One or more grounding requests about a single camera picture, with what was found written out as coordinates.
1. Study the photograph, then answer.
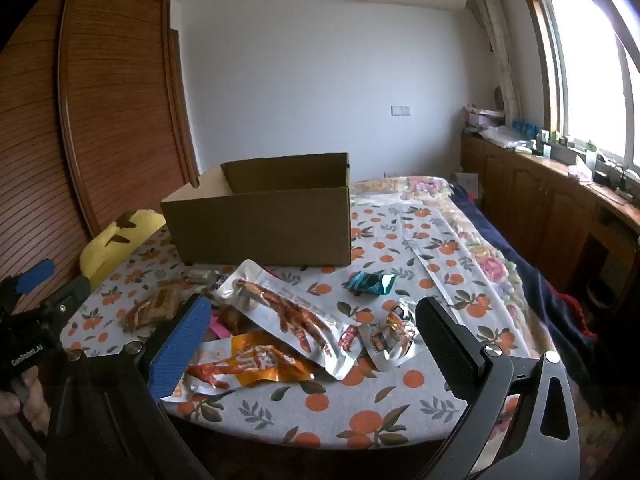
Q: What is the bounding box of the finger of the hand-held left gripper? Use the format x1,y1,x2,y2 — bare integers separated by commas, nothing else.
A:
40,275,92,322
0,259,56,311

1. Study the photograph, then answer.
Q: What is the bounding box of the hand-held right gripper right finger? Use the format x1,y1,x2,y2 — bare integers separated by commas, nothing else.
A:
415,296,582,480

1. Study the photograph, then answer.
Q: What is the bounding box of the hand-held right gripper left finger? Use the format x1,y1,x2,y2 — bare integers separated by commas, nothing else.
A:
46,294,217,480

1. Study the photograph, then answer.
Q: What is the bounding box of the pink snack packet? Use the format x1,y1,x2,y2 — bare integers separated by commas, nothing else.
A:
210,309,238,342

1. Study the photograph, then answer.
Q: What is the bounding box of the white orange blue snack packet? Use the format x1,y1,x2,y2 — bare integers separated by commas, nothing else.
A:
360,297,419,372

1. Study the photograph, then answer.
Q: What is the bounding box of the small clear brown snack packet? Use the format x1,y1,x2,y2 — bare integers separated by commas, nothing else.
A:
181,268,216,286

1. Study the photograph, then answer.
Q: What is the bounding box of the orange and white snack packet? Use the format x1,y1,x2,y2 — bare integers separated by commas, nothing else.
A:
160,331,317,404

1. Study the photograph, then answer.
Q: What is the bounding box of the teal snack packet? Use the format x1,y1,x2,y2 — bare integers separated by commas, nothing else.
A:
344,271,397,297

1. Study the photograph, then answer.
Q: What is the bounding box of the long silver red snack packet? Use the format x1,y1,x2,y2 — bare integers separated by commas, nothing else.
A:
209,259,367,382

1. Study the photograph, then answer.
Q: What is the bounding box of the brown cardboard box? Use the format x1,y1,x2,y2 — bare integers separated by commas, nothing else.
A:
160,152,352,267

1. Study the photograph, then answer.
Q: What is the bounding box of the person's left hand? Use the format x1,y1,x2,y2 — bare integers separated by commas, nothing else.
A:
0,365,52,441

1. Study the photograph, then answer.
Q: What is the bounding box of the yellow plush pillow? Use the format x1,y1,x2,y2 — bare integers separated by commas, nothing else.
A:
80,208,167,282

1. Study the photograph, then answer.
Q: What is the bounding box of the orange fruit print cloth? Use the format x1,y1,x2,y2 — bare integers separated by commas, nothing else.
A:
62,192,531,451

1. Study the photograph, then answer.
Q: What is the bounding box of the floral blanket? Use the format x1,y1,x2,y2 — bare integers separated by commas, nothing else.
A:
350,176,547,361

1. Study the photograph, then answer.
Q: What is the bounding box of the dark blue blanket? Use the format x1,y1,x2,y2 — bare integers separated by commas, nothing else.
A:
447,182,618,398

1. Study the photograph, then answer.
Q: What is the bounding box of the red cloth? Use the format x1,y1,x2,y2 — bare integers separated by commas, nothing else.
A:
564,294,602,342

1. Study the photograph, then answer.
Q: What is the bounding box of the dark waste bin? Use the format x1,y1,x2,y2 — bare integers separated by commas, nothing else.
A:
586,279,617,312

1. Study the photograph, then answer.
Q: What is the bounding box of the long wooden cabinet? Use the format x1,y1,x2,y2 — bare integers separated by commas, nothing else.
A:
459,132,640,313

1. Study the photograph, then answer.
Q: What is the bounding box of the white paper bag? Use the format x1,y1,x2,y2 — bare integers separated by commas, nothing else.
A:
454,172,479,199

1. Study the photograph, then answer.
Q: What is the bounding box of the brown slatted wooden wardrobe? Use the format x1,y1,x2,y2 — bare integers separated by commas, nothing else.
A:
0,0,201,313

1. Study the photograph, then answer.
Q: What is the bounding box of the white plastic bag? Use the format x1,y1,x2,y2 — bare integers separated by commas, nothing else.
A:
484,126,532,152

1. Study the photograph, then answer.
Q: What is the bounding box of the white tissue pack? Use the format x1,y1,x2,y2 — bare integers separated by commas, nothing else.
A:
569,156,594,182

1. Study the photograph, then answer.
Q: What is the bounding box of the stack of pink boxes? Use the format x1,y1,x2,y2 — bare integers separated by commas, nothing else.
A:
464,104,507,134

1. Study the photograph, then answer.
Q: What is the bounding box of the wood framed window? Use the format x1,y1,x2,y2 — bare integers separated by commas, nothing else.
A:
515,0,640,173

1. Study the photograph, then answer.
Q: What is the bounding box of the pale patterned curtain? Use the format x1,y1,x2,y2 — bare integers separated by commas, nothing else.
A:
465,0,523,126

